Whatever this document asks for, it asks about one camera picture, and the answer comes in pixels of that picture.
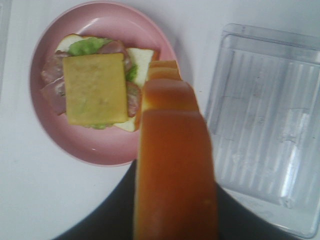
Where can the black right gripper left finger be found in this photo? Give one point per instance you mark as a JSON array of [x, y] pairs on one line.
[[113, 218]]

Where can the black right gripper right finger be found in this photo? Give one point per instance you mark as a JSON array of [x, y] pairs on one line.
[[242, 217]]

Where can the yellow cheese slice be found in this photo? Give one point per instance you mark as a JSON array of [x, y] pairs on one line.
[[95, 89]]

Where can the bacon strip from container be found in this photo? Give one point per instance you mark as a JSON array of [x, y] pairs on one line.
[[54, 93], [53, 68]]

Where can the bread slice from container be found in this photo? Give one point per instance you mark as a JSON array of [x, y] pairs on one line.
[[141, 57]]

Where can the green lettuce leaf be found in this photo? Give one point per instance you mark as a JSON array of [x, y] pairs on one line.
[[131, 76]]

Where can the pink round plate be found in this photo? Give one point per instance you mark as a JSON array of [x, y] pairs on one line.
[[111, 146]]

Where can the clear plastic right container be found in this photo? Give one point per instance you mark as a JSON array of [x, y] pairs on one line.
[[263, 114]]

